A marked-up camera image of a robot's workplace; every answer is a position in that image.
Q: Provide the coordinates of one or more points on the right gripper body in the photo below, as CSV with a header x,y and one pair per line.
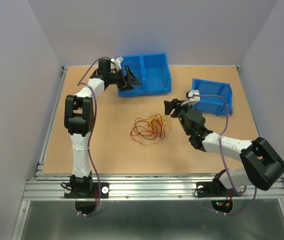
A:
x,y
181,112

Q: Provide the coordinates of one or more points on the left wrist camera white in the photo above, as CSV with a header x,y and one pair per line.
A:
x,y
117,62

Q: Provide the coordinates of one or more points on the blue double bin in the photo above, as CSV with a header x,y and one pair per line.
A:
x,y
152,70

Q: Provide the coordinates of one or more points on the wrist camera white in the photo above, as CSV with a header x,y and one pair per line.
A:
x,y
117,62
192,97

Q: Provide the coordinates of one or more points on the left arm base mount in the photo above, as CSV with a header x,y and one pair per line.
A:
x,y
82,193

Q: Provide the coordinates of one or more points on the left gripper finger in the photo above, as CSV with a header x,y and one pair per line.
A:
x,y
130,78
127,88

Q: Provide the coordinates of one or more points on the blue single bin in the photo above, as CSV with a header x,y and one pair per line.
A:
x,y
213,105

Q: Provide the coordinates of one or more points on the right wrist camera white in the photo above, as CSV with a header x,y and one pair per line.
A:
x,y
192,97

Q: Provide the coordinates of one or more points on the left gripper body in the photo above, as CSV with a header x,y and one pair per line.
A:
x,y
117,78

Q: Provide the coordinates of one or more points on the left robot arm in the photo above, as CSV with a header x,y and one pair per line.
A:
x,y
80,113

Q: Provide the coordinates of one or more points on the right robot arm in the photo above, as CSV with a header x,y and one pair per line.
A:
x,y
262,165

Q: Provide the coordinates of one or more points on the aluminium rail frame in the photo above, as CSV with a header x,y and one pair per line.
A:
x,y
146,207

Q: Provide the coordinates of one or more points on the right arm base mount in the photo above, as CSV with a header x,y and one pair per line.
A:
x,y
210,189

